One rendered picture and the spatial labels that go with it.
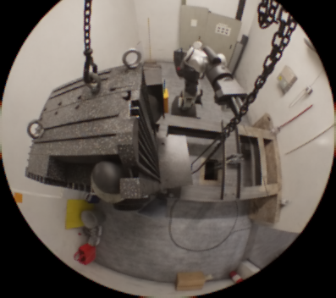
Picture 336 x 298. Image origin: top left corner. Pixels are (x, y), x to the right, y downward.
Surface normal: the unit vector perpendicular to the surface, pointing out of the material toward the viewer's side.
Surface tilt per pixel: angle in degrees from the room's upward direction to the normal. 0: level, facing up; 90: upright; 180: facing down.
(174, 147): 0
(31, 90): 90
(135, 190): 0
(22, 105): 90
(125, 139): 11
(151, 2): 90
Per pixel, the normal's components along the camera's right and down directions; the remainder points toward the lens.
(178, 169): -0.01, -0.46
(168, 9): -0.14, 0.88
